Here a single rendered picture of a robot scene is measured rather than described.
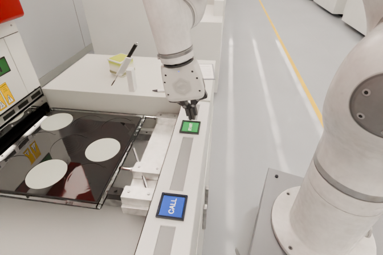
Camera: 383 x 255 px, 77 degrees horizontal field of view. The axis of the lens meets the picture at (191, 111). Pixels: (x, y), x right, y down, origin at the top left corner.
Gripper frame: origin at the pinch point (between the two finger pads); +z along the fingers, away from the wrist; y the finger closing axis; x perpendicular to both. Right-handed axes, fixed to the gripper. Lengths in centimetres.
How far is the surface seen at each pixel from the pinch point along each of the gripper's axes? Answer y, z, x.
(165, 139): -11.6, 11.6, 2.6
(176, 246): 0.7, 6.0, -33.7
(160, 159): -11.1, 11.7, -6.2
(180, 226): 0.8, 6.1, -29.9
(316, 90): 95, 125, 208
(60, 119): -48.2, 1.7, 5.7
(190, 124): -1.7, 5.1, 0.8
